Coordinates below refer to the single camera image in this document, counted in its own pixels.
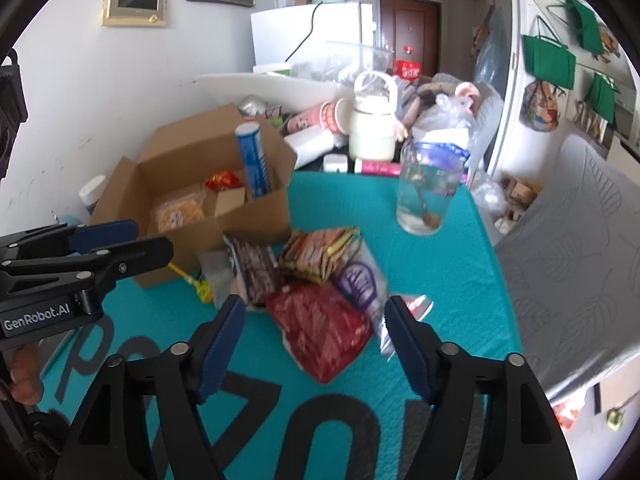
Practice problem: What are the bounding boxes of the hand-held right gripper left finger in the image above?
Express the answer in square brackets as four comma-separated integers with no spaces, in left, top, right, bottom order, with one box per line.
[52,294,247,480]

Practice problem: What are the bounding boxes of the white paper roll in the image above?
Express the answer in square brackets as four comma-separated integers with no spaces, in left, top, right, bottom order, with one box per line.
[286,127,335,171]

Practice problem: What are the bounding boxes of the orange yellow snack packet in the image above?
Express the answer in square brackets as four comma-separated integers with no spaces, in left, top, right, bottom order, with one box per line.
[277,227,363,283]

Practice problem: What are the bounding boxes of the clear bag of yellow chips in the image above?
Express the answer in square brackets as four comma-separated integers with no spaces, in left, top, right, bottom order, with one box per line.
[152,185,207,233]

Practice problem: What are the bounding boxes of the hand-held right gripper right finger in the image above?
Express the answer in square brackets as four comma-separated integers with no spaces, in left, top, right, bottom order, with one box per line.
[384,295,573,480]

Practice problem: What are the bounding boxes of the blue tissue pack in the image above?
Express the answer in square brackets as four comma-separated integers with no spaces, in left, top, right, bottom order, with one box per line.
[415,141,473,186]

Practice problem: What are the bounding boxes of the green tote bag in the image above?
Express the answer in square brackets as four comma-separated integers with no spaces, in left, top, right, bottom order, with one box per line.
[584,72,621,123]
[521,16,577,86]
[565,0,606,56]

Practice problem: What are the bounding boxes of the colourful cartoon bag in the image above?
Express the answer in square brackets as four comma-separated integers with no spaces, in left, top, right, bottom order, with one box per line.
[520,80,561,132]

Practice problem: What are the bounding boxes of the dark brown snack packet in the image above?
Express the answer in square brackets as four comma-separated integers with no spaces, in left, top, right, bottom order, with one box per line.
[197,234,281,308]

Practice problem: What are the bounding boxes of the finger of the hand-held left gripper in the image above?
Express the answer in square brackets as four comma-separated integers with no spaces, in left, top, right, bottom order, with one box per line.
[0,236,175,297]
[0,219,139,270]

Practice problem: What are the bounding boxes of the clear drinking glass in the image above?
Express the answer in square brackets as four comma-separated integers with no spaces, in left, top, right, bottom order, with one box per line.
[396,142,463,237]

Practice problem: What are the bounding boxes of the gold wall intercom panel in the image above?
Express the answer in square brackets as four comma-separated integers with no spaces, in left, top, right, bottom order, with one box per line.
[101,0,168,27]

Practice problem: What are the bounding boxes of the blue tube with white cap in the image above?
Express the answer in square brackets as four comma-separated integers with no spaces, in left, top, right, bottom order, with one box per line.
[235,121,273,200]

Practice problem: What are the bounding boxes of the red soda bottle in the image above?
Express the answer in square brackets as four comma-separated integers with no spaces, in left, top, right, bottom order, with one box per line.
[392,45,421,81]

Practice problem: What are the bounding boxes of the clear plastic bag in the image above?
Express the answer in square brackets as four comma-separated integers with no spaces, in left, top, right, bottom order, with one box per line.
[412,94,476,146]

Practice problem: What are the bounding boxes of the brown door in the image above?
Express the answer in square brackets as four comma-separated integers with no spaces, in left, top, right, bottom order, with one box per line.
[379,0,442,78]

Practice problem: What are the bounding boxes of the cream jug with handle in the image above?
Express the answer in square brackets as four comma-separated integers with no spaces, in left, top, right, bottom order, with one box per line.
[347,71,399,163]

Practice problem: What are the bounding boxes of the grey glove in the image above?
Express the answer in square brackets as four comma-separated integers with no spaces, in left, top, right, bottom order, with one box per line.
[397,75,451,126]

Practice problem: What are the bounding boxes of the silver purple snack packet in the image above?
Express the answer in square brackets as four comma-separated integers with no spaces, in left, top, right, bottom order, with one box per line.
[332,247,436,361]

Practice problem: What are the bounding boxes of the small cardboard boxes on floor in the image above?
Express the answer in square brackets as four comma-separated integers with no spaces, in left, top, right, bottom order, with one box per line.
[495,172,543,233]

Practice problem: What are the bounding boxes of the pink paper cup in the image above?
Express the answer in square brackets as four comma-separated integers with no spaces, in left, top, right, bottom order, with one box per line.
[285,99,351,136]

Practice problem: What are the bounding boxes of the white fridge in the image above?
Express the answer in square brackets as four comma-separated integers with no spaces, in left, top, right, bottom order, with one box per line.
[250,2,378,68]

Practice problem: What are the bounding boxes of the pink tube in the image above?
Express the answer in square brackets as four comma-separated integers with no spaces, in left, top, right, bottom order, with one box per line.
[354,158,401,177]

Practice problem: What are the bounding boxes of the metal spoon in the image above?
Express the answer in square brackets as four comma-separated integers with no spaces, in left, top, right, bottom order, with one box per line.
[407,137,441,228]

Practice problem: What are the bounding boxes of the large red snack packet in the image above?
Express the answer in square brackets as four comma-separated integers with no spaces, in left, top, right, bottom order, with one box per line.
[265,280,373,385]

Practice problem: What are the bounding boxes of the brown cardboard box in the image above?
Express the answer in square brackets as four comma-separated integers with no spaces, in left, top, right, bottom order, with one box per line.
[90,104,298,290]

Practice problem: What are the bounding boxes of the crumpled clear plastic wrap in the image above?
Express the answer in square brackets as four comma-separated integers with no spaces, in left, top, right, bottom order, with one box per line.
[470,170,508,216]

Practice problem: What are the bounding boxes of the yellow lollipop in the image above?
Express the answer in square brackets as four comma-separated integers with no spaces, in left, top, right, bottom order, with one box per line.
[169,261,213,304]

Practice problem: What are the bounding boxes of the small tan carton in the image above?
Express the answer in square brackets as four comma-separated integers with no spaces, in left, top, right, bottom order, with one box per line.
[214,186,248,218]

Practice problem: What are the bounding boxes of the person's left hand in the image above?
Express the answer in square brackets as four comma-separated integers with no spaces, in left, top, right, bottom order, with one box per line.
[7,344,43,401]

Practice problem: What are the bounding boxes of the white lidded jar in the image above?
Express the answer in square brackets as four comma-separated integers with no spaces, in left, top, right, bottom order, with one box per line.
[80,175,108,218]

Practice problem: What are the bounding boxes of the crumpled silver foil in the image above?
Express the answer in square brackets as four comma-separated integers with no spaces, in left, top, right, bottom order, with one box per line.
[237,94,266,116]

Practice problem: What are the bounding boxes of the black strap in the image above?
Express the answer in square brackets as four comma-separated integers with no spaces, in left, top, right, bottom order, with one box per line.
[0,400,71,480]

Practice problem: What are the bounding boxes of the small red candy packet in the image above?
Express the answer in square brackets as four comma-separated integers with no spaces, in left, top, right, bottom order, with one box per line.
[205,170,242,192]

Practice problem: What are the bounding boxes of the black power cable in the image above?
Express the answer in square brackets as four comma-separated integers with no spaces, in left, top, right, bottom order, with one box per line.
[286,2,323,63]

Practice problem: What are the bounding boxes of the teal bubble mat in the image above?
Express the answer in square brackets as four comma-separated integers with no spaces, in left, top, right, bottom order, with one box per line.
[42,170,523,480]

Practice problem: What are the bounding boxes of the clear plastic container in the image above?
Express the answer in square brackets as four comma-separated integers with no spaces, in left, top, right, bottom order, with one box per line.
[326,40,393,83]

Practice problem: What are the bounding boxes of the grey leaf patterned chair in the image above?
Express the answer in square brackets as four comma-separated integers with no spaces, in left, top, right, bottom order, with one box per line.
[470,82,503,176]
[492,135,640,403]

